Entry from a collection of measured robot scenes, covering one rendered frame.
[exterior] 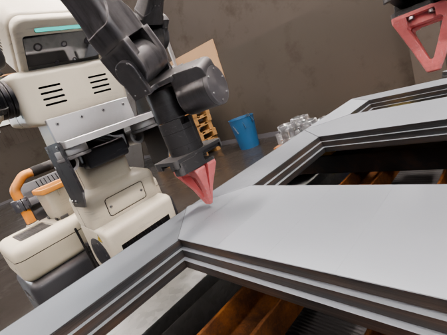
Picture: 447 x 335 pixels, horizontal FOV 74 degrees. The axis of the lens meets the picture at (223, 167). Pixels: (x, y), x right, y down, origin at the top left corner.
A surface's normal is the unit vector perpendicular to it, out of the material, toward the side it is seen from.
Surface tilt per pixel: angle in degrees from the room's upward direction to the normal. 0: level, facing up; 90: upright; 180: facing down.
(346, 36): 90
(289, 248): 0
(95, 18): 96
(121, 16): 83
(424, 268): 0
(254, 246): 0
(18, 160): 90
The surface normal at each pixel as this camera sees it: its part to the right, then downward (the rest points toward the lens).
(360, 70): -0.63, 0.40
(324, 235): -0.33, -0.91
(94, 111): 0.70, -0.07
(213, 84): 0.83, -0.18
